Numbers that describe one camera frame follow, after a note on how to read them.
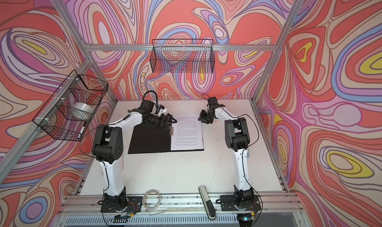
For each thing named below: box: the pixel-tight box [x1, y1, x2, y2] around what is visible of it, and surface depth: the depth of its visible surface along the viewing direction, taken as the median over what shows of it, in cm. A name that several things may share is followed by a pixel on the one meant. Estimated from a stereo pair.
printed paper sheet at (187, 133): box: [170, 114, 204, 151], surface depth 101 cm
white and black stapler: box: [198, 185, 217, 221], surface depth 72 cm
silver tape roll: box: [71, 102, 96, 114], surface depth 76 cm
